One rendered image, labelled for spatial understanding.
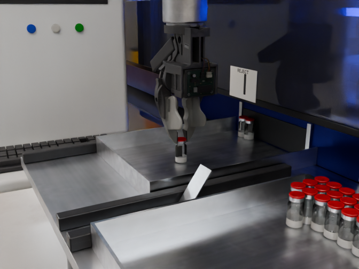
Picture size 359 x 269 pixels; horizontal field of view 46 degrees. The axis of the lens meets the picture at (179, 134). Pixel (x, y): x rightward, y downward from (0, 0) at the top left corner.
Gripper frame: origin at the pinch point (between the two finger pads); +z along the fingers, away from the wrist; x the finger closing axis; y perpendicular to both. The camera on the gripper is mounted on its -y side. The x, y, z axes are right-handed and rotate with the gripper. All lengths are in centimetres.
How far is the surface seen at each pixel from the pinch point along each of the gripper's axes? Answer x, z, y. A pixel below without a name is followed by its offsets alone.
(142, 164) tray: -6.9, 5.2, -1.6
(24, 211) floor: -10, 94, -176
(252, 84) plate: 13.6, -8.9, 3.7
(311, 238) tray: 1.3, 5.2, 32.9
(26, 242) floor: -15, 94, -139
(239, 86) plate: 13.6, -7.9, -0.3
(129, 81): 22, 4, -80
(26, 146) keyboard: -22.0, 10.5, -39.3
